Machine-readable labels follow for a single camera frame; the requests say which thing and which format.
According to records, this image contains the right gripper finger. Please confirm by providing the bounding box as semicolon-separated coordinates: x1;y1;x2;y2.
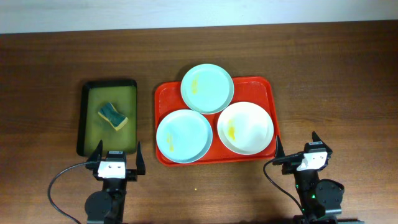
275;135;285;158
312;131;322;142

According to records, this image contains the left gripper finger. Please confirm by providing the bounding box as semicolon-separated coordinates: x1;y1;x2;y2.
88;140;103;162
136;142;146;175

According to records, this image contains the white plate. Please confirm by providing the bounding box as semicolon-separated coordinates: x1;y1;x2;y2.
216;101;274;156

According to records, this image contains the green and yellow sponge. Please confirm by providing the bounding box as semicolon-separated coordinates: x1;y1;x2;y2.
98;102;129;131

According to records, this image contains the light blue plate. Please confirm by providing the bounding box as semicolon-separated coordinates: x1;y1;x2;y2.
156;110;213;164

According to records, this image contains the light green plate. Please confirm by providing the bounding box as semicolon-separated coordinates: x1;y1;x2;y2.
180;63;234;114

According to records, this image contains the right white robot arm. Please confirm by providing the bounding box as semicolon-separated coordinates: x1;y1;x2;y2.
272;132;345;223

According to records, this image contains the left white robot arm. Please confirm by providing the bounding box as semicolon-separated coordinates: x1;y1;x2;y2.
85;141;146;224

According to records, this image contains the black tray with green liquid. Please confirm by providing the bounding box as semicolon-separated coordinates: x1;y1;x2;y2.
76;79;137;157

